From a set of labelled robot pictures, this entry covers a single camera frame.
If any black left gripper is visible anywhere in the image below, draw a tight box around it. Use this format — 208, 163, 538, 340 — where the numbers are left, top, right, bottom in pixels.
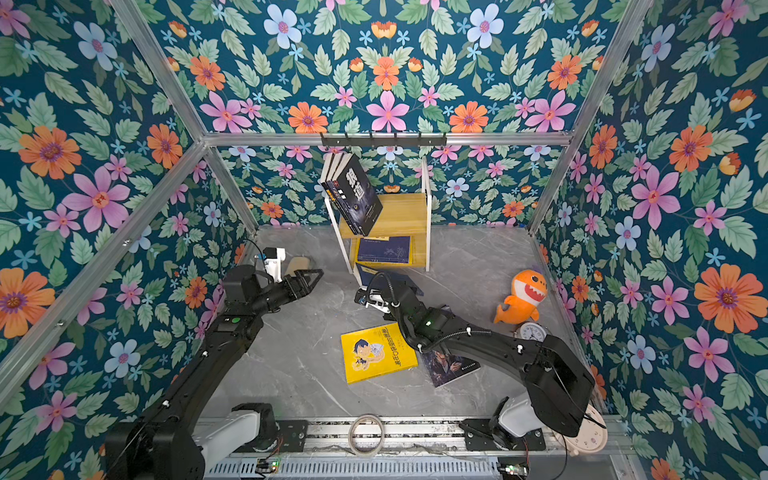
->
247, 267, 323, 318

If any dark blue yellow-label book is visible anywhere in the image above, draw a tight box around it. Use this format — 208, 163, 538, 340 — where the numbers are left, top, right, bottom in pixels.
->
356, 235, 413, 265

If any black wolf cover book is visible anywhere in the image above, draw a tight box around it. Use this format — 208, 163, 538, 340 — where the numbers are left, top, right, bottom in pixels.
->
331, 152, 384, 237

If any navy book small label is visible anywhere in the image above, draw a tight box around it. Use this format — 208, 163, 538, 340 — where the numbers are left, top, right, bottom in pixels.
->
356, 264, 424, 296

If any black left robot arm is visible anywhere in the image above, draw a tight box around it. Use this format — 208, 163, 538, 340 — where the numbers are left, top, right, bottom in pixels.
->
105, 264, 323, 479

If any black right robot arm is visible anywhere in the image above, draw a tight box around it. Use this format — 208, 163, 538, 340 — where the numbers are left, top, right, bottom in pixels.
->
355, 272, 595, 438

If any yellow book in shelf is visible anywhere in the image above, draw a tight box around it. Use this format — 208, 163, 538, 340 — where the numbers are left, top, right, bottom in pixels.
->
351, 235, 415, 270

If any yellow cartoon cover book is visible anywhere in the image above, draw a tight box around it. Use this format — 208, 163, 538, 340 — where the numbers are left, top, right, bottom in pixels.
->
340, 323, 418, 384

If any black book on shelf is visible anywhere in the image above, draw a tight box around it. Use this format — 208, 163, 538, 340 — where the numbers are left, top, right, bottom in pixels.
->
319, 152, 359, 235

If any orange shark plush toy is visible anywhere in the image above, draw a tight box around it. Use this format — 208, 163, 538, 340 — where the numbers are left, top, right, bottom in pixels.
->
494, 270, 548, 325

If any white alarm clock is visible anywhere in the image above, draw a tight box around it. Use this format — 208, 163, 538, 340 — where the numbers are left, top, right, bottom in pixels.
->
516, 321, 548, 342

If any clear tape roll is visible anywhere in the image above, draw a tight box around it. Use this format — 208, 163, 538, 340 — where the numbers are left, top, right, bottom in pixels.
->
347, 414, 386, 458

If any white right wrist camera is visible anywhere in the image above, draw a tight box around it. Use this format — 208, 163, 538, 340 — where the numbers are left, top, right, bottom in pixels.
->
354, 287, 387, 308

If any wooden white-frame bookshelf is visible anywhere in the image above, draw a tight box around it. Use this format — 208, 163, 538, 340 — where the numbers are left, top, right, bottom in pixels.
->
320, 159, 432, 275

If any black hook rail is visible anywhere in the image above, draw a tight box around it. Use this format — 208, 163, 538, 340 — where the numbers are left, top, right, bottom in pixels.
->
320, 133, 448, 148

